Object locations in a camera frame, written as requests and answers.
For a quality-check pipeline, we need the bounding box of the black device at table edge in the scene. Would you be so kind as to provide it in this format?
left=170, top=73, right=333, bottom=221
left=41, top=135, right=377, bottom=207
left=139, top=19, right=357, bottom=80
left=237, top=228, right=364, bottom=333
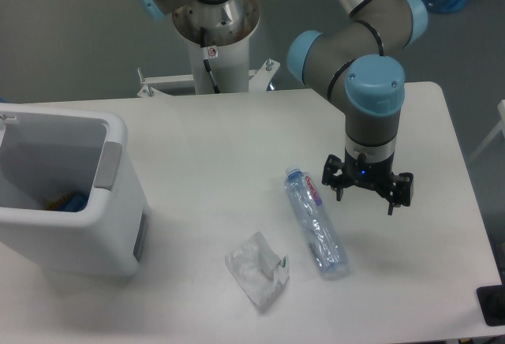
left=477, top=285, right=504, bottom=327

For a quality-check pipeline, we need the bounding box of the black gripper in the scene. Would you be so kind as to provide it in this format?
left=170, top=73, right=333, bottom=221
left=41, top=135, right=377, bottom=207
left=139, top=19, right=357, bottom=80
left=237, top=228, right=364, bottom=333
left=321, top=155, right=413, bottom=215

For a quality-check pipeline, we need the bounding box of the clear plastic wrapper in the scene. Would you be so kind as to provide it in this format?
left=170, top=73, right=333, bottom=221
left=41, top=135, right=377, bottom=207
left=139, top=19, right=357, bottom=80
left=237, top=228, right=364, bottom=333
left=225, top=231, right=290, bottom=312

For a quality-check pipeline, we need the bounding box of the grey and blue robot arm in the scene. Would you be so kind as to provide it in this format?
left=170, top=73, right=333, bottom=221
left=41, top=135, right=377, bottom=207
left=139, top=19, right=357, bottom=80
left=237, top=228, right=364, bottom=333
left=139, top=0, right=428, bottom=209

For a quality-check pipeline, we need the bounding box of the yellow and blue trash item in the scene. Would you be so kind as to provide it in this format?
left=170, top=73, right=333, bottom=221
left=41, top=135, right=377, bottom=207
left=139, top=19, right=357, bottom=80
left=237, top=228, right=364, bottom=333
left=45, top=192, right=88, bottom=212

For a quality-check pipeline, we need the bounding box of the white trash can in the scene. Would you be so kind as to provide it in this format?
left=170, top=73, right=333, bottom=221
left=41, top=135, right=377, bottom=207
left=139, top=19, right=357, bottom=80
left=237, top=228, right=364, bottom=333
left=1, top=103, right=149, bottom=276

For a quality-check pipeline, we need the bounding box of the white frame at right edge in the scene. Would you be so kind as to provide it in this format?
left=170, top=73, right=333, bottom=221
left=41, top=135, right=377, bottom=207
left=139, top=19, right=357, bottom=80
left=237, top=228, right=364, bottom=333
left=469, top=99, right=504, bottom=163

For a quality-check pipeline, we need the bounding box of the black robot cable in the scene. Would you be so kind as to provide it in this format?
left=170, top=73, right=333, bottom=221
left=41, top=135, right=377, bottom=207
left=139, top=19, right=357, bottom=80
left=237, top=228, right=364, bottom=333
left=199, top=26, right=221, bottom=95

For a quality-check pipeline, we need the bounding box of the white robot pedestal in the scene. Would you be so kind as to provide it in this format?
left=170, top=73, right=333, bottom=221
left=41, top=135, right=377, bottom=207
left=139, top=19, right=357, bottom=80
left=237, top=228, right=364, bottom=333
left=136, top=0, right=282, bottom=99

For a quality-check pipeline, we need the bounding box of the clear plastic water bottle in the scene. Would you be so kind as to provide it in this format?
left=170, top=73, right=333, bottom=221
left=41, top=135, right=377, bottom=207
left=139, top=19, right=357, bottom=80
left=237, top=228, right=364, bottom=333
left=284, top=166, right=349, bottom=279

